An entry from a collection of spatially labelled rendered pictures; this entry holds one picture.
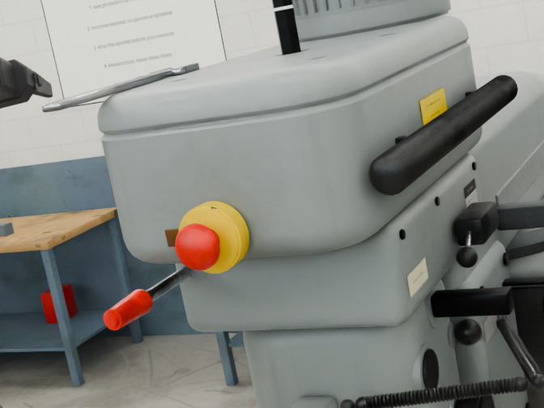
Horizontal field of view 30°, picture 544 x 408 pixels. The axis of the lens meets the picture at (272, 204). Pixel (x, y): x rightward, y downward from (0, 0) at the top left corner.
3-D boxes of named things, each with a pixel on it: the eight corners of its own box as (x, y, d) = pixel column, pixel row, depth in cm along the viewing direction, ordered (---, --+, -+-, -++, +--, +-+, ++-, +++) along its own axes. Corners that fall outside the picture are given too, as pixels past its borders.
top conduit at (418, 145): (410, 194, 82) (404, 152, 81) (363, 198, 84) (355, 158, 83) (520, 101, 121) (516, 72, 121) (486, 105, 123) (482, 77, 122)
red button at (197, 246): (217, 273, 82) (207, 226, 81) (175, 275, 84) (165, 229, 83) (235, 260, 85) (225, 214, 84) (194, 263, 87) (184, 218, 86)
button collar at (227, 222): (246, 272, 85) (231, 203, 83) (184, 275, 87) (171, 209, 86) (256, 265, 86) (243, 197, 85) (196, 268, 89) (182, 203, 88)
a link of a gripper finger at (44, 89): (48, 102, 141) (29, 92, 135) (44, 80, 142) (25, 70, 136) (58, 99, 141) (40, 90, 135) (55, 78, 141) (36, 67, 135)
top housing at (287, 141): (366, 257, 82) (331, 63, 79) (103, 274, 94) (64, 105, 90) (493, 140, 123) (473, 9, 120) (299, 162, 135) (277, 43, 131)
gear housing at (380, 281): (410, 330, 92) (393, 226, 91) (184, 337, 103) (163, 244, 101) (491, 228, 122) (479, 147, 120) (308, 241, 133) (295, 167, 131)
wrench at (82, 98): (70, 108, 84) (68, 99, 84) (32, 115, 86) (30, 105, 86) (199, 69, 106) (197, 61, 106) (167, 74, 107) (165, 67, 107)
